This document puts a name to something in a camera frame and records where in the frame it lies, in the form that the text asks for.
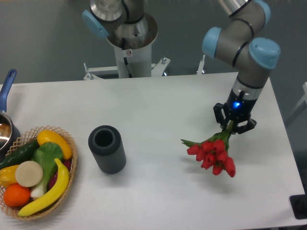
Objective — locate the woven wicker basket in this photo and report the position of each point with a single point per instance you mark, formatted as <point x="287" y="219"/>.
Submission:
<point x="22" y="140"/>

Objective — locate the dark green cucumber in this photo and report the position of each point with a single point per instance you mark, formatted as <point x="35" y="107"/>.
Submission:
<point x="22" y="154"/>

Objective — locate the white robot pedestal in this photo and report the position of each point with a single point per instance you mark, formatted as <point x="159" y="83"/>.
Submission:
<point x="131" y="63"/>

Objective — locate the white furniture leg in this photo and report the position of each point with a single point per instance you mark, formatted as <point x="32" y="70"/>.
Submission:
<point x="298" y="108"/>

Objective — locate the beige round disc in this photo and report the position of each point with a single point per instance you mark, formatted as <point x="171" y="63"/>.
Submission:
<point x="28" y="174"/>

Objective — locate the blue handled saucepan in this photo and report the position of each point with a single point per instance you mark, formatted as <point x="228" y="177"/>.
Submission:
<point x="8" y="131"/>

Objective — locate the dark red vegetable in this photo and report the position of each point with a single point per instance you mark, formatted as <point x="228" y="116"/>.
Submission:
<point x="53" y="179"/>

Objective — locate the dark grey ribbed vase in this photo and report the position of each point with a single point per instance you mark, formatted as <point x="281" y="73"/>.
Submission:
<point x="105" y="143"/>

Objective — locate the orange fruit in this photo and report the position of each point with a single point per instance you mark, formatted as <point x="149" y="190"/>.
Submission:
<point x="16" y="195"/>

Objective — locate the black device at edge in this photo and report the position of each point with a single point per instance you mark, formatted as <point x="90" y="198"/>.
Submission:
<point x="299" y="206"/>

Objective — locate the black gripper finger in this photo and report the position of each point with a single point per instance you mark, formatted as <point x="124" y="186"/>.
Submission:
<point x="249" y="125"/>
<point x="220" y="115"/>

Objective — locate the green bok choy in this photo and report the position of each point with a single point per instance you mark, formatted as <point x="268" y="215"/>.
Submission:
<point x="45" y="156"/>

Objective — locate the yellow banana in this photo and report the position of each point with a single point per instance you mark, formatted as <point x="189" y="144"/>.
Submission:
<point x="52" y="195"/>

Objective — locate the yellow bell pepper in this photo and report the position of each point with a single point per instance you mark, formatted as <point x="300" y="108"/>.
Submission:
<point x="7" y="176"/>

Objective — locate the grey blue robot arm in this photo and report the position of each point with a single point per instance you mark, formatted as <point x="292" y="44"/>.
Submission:
<point x="131" y="32"/>

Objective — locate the yellow squash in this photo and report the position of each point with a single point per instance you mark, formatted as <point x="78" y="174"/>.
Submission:
<point x="51" y="136"/>

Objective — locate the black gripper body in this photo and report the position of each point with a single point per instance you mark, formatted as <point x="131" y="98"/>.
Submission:
<point x="240" y="102"/>

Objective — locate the red tulip bouquet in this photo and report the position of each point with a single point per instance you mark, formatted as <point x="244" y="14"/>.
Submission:
<point x="213" y="152"/>

